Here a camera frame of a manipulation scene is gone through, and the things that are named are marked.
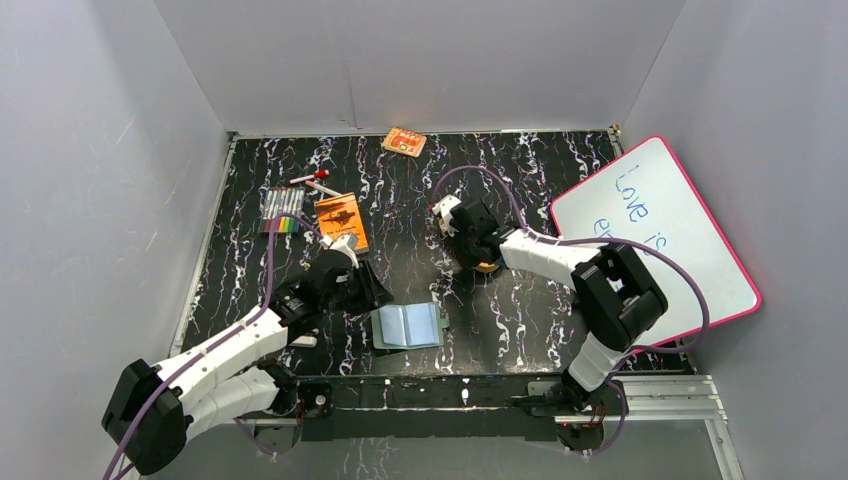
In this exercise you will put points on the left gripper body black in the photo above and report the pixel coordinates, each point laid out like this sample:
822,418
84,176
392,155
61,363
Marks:
361,285

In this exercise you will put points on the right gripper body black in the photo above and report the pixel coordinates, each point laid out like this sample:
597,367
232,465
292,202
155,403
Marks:
463,246

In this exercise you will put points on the tan oval tray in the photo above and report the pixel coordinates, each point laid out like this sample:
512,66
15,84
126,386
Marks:
486,267

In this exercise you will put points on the green card holder wallet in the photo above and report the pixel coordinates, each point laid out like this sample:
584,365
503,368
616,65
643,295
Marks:
409,327

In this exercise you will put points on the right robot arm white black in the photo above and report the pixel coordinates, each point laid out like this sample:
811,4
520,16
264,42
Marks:
617,297

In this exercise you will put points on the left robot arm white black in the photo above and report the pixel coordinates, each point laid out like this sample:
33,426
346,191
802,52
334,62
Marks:
155,409

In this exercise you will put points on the small orange card box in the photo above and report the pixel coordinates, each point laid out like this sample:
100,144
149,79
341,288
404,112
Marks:
404,142

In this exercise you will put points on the orange paperback book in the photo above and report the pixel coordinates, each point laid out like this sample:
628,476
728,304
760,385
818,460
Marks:
340,215

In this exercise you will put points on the white stapler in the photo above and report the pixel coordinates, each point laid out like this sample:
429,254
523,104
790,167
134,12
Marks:
304,341

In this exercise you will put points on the white marker pen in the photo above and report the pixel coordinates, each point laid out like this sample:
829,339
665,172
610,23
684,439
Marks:
323,189

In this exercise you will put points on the pack of coloured markers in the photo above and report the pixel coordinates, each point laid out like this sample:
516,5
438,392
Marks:
278,202

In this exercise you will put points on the red capped marker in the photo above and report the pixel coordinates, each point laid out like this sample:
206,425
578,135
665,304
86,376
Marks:
311,177

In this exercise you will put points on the pink framed whiteboard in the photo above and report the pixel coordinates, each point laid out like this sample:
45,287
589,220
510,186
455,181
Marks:
646,196

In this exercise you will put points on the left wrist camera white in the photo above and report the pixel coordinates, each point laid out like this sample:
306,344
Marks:
345,244

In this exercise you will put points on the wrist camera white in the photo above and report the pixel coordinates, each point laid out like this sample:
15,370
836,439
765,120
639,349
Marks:
443,213
345,244

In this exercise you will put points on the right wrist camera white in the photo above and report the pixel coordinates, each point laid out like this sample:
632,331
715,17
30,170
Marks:
443,213

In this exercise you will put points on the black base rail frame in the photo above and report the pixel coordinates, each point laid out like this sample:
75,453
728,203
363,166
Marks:
528,406

